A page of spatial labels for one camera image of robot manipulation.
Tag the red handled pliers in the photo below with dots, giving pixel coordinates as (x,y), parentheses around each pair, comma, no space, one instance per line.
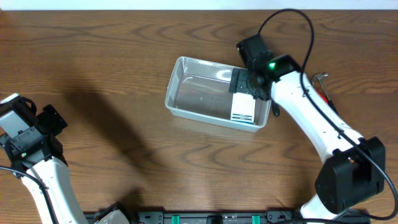
(322,96)

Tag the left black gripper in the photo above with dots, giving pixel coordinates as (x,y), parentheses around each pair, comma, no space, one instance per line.
(50,121)

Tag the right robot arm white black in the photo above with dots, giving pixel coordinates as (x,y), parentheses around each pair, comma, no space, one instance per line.
(353,167)

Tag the white blue cardboard box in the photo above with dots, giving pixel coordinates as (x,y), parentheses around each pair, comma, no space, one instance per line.
(243,108)

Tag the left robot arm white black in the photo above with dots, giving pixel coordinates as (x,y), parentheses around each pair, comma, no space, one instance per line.
(36,157)

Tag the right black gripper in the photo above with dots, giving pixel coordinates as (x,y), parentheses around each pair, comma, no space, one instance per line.
(263,94)

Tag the small hammer black handle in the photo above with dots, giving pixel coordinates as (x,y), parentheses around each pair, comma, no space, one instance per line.
(319,77)

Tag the black mounting rail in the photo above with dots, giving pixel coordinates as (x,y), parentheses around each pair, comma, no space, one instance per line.
(202,217)

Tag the clear plastic container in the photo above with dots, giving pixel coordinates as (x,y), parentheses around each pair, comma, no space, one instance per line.
(199,90)

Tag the black yellow screwdriver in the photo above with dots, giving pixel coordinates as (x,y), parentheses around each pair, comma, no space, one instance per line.
(275,109)

